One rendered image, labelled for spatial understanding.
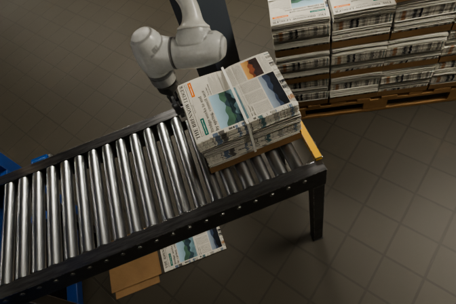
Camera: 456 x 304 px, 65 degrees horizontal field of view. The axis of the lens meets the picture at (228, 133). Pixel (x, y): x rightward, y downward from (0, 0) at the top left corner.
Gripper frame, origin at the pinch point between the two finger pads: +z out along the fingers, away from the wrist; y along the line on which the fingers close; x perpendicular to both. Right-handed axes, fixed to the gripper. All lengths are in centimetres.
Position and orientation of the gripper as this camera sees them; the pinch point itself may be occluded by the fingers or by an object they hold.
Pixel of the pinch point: (182, 114)
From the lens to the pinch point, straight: 142.9
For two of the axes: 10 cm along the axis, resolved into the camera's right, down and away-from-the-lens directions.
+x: -9.3, 3.7, -0.2
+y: -3.1, -7.6, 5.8
